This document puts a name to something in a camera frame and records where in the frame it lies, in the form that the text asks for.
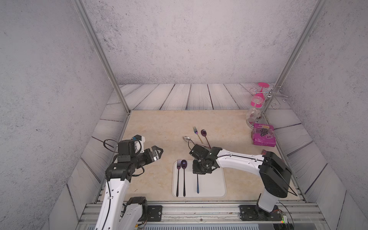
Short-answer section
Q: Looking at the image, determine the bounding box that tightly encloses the aluminium right corner post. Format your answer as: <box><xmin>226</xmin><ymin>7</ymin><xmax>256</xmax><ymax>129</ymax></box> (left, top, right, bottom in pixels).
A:
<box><xmin>263</xmin><ymin>0</ymin><xmax>328</xmax><ymax>113</ymax></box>

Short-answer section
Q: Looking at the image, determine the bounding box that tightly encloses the white rectangular tray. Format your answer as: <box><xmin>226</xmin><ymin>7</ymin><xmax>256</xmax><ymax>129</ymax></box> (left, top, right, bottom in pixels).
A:
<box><xmin>172</xmin><ymin>160</ymin><xmax>227</xmax><ymax>198</ymax></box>

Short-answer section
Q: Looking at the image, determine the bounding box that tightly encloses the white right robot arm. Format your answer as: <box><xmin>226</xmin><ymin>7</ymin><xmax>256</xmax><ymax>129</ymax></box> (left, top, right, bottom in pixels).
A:
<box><xmin>189</xmin><ymin>144</ymin><xmax>292</xmax><ymax>213</ymax></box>

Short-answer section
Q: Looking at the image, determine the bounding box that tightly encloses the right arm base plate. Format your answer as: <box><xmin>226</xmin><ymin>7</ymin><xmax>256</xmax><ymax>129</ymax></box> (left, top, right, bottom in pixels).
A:
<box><xmin>239</xmin><ymin>205</ymin><xmax>283</xmax><ymax>221</ymax></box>

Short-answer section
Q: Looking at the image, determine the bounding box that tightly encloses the clear wine glass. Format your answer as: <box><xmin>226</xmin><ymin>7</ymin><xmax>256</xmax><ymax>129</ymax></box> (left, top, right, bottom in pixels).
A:
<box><xmin>246</xmin><ymin>106</ymin><xmax>262</xmax><ymax>128</ymax></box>

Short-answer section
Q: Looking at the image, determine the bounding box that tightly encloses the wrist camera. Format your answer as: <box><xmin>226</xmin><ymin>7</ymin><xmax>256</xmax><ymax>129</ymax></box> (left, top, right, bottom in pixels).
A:
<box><xmin>189</xmin><ymin>144</ymin><xmax>208</xmax><ymax>161</ymax></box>
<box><xmin>117</xmin><ymin>135</ymin><xmax>145</xmax><ymax>157</ymax></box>

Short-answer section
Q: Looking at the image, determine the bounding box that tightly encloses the aluminium corner post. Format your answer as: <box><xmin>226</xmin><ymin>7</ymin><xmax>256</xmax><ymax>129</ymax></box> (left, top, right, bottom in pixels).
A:
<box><xmin>263</xmin><ymin>0</ymin><xmax>328</xmax><ymax>113</ymax></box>
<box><xmin>72</xmin><ymin>0</ymin><xmax>131</xmax><ymax>116</ymax></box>

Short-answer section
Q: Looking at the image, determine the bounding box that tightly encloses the magenta candy box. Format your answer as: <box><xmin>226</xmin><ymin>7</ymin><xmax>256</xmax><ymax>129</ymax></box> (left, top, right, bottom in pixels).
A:
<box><xmin>252</xmin><ymin>124</ymin><xmax>276</xmax><ymax>147</ymax></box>

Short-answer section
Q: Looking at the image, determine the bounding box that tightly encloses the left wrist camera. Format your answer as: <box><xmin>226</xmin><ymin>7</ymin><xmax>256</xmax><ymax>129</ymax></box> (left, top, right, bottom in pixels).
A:
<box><xmin>117</xmin><ymin>135</ymin><xmax>145</xmax><ymax>157</ymax></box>

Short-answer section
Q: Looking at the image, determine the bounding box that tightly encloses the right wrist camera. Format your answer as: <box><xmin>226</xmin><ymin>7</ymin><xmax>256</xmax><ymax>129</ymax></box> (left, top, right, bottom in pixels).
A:
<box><xmin>189</xmin><ymin>144</ymin><xmax>208</xmax><ymax>161</ymax></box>

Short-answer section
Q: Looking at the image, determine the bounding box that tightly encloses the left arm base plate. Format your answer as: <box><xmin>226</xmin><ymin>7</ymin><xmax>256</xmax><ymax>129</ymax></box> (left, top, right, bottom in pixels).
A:
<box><xmin>139</xmin><ymin>205</ymin><xmax>163</xmax><ymax>222</ymax></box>

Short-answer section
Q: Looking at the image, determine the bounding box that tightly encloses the maroon purple spoon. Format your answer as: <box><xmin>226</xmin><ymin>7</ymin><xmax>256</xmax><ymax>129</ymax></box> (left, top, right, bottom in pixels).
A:
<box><xmin>201</xmin><ymin>129</ymin><xmax>211</xmax><ymax>148</ymax></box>

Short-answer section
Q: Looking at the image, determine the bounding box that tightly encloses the rainbow iridescent fork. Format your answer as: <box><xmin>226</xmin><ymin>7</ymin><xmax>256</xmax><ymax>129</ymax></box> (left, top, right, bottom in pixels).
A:
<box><xmin>193</xmin><ymin>127</ymin><xmax>203</xmax><ymax>143</ymax></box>

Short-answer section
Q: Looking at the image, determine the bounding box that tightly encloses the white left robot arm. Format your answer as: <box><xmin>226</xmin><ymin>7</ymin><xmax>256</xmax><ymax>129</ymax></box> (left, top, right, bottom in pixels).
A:
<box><xmin>95</xmin><ymin>143</ymin><xmax>163</xmax><ymax>230</ymax></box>

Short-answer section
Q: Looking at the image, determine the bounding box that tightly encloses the dark purple spoon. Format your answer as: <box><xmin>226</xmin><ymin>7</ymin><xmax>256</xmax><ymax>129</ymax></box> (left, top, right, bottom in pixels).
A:
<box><xmin>181</xmin><ymin>160</ymin><xmax>187</xmax><ymax>197</ymax></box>

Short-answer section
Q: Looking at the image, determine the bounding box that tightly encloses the pink wine glass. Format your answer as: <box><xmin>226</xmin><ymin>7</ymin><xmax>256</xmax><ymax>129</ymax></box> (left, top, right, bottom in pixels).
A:
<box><xmin>250</xmin><ymin>82</ymin><xmax>270</xmax><ymax>108</ymax></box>

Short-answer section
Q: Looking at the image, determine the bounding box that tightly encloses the aluminium front rail frame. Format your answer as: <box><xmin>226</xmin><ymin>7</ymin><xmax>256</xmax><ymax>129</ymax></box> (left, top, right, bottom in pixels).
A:
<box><xmin>74</xmin><ymin>201</ymin><xmax>331</xmax><ymax>230</ymax></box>

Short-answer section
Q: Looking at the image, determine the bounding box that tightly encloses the silver spoon pink handle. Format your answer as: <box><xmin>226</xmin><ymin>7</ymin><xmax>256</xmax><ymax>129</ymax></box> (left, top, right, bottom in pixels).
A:
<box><xmin>183</xmin><ymin>136</ymin><xmax>193</xmax><ymax>142</ymax></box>

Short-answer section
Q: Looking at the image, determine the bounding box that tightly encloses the dark purple fork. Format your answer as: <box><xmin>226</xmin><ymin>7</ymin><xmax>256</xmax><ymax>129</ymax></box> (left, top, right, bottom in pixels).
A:
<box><xmin>176</xmin><ymin>160</ymin><xmax>181</xmax><ymax>197</ymax></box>

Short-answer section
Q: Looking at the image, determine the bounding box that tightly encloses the metal glass rack stand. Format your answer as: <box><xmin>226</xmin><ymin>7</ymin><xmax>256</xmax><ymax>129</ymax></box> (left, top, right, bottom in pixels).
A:
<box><xmin>250</xmin><ymin>82</ymin><xmax>289</xmax><ymax>117</ymax></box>

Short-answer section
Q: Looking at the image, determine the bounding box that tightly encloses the aluminium left corner post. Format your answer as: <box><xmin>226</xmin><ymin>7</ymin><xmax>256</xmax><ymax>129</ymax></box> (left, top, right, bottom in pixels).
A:
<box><xmin>72</xmin><ymin>0</ymin><xmax>131</xmax><ymax>116</ymax></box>

